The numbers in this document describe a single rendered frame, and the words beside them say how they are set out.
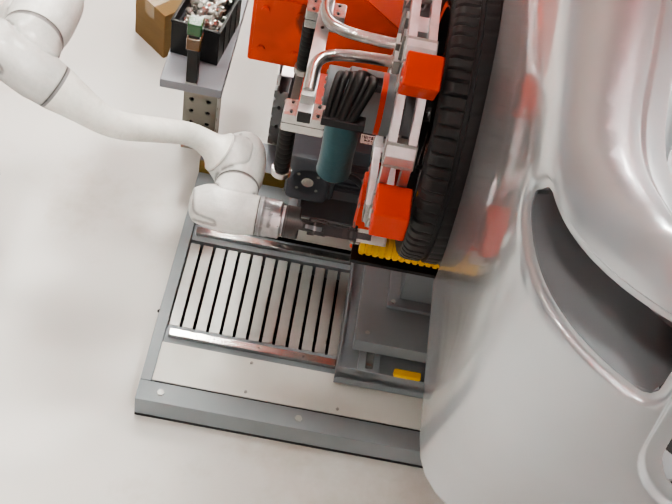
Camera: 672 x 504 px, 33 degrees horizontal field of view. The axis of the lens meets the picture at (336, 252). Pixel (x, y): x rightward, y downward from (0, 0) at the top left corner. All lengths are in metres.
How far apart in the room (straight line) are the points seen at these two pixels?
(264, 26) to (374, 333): 0.85
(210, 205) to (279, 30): 0.67
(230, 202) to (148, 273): 0.78
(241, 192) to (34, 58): 0.53
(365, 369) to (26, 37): 1.19
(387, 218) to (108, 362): 1.07
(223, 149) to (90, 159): 0.99
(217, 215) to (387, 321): 0.64
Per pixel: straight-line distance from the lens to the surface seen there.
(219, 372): 3.00
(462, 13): 2.35
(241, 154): 2.63
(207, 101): 3.47
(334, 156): 2.82
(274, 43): 3.07
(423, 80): 2.23
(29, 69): 2.41
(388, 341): 2.94
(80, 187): 3.48
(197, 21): 3.01
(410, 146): 2.31
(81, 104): 2.44
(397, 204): 2.33
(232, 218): 2.54
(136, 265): 3.29
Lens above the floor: 2.59
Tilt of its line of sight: 50 degrees down
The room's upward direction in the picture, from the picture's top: 13 degrees clockwise
